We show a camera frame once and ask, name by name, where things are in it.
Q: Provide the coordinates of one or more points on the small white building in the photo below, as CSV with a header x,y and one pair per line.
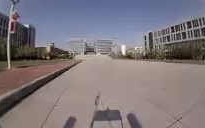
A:
x,y
123,50

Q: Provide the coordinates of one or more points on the pale glass building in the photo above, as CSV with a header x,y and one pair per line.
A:
x,y
78,46

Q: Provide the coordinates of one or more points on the grey concrete paved ground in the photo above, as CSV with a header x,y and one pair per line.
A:
x,y
140,86

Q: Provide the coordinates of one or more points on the robot's own part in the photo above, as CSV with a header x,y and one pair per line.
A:
x,y
134,120
69,122

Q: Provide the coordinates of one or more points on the row of bushes and trees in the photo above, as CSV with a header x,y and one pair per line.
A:
x,y
176,51

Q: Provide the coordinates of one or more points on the grass strip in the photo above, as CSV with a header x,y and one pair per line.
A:
x,y
26,63

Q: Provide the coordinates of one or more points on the dark glass building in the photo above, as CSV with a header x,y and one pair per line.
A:
x,y
23,35

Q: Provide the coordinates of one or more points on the grey stone kerb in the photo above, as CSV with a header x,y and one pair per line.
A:
x,y
20,93

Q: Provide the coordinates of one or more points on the pale building with dark windows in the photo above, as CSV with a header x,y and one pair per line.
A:
x,y
186,35

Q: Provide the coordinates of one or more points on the red brick path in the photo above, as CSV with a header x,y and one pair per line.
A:
x,y
10,80

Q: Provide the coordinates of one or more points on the white pole with red banner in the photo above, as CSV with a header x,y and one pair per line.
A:
x,y
9,40

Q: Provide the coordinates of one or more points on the row of green trees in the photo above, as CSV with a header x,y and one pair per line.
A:
x,y
0,50

